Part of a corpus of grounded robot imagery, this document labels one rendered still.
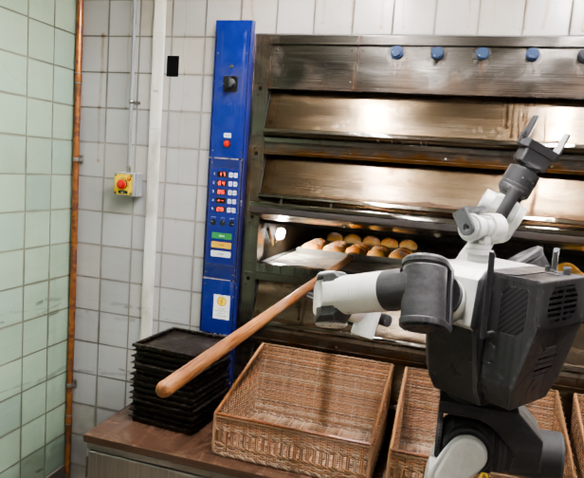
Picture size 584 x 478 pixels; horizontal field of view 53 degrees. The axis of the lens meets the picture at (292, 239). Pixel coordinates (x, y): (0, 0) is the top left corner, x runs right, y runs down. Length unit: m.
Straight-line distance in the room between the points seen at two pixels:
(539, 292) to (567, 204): 1.07
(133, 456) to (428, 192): 1.44
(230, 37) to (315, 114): 0.46
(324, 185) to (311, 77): 0.43
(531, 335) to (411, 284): 0.25
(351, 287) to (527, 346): 0.38
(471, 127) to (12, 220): 1.80
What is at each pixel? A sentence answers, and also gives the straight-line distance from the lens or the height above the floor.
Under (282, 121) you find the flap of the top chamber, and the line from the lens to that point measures 2.38.
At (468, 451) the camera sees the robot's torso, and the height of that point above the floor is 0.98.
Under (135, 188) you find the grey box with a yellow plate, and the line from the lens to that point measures 2.60.
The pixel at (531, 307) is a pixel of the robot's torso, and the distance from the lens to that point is 1.26.
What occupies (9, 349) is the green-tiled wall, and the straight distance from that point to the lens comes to 2.68.
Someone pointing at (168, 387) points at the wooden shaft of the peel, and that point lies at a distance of 1.06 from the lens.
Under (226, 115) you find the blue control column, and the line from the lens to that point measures 2.45.
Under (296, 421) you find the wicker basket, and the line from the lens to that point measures 2.42.
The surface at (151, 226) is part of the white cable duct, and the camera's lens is 2.62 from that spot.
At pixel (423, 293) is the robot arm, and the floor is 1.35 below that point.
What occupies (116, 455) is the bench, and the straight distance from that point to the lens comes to 2.31.
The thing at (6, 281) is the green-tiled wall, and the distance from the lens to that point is 2.59.
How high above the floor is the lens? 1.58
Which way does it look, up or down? 7 degrees down
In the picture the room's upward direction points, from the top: 4 degrees clockwise
